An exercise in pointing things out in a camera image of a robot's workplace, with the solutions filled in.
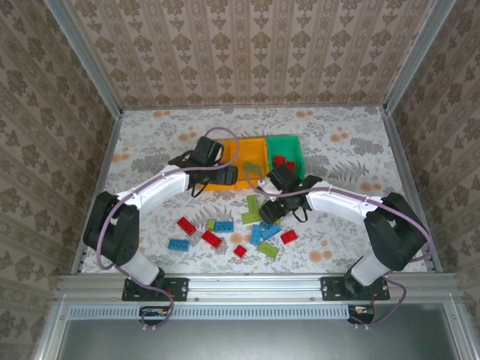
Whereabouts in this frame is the orange plastic bin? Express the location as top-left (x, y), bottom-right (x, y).
top-left (203, 137), bottom-right (242, 192)
top-left (235, 136), bottom-right (270, 188)

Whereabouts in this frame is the green plastic bin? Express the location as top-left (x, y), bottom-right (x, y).
top-left (265, 134), bottom-right (307, 179)

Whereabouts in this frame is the floral patterned tablecloth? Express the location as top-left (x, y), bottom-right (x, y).
top-left (80, 106), bottom-right (431, 275)

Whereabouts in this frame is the wide aluminium mounting beam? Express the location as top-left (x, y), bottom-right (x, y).
top-left (55, 272), bottom-right (463, 302)

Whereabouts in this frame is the grey sheet metal panel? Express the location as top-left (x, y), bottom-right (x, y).
top-left (35, 302), bottom-right (480, 360)

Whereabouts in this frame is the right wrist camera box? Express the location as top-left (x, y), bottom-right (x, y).
top-left (261, 178), bottom-right (282, 196)

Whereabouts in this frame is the black cable loop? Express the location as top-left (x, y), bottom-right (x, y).
top-left (292, 204), bottom-right (311, 223)
top-left (190, 179), bottom-right (209, 199)

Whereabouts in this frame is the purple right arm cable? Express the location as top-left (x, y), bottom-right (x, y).
top-left (245, 166), bottom-right (434, 331)

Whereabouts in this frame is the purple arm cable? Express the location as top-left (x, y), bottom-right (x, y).
top-left (245, 166), bottom-right (434, 331)
top-left (95, 126), bottom-right (241, 333)

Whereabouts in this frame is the aluminium frame rail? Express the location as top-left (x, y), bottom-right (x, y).
top-left (70, 110), bottom-right (125, 275)
top-left (382, 108), bottom-right (443, 273)

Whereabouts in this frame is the slotted grey cable duct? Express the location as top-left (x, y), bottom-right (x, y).
top-left (69, 304), bottom-right (376, 320)

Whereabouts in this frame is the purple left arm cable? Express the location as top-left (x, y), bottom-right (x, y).
top-left (95, 126), bottom-right (241, 333)

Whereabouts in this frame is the aluminium frame post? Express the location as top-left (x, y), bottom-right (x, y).
top-left (382, 0), bottom-right (458, 113)
top-left (43, 0), bottom-right (124, 116)

